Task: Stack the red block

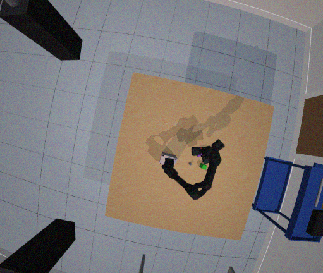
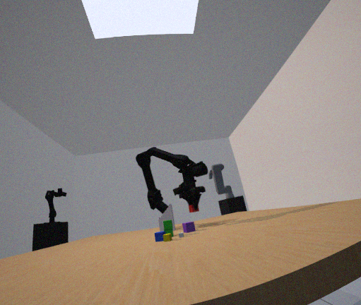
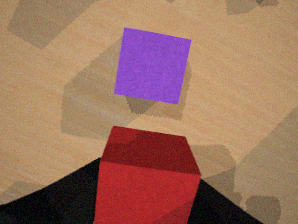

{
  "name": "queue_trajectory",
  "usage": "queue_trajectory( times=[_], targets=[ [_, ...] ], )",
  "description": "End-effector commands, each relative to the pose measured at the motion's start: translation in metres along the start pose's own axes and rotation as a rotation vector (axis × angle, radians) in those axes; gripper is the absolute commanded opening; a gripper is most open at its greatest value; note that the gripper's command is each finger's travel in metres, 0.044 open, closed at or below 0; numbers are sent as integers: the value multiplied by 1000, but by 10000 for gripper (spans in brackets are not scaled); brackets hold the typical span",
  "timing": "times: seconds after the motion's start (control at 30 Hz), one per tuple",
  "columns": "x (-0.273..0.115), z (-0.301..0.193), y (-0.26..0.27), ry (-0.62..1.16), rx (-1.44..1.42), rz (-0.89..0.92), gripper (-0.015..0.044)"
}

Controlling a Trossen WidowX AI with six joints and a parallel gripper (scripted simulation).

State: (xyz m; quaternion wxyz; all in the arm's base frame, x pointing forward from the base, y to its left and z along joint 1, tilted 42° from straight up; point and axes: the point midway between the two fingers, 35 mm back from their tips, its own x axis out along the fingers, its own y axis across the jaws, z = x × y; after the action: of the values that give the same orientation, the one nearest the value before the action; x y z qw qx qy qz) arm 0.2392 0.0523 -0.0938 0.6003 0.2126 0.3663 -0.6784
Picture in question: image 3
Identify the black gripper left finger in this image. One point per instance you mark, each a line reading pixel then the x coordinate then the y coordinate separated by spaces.
pixel 71 200

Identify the red block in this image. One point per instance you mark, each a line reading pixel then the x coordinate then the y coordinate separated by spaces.
pixel 145 177

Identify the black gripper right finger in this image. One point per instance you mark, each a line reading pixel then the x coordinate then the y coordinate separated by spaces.
pixel 211 207

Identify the purple block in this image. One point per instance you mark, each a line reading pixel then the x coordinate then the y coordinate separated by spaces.
pixel 151 66

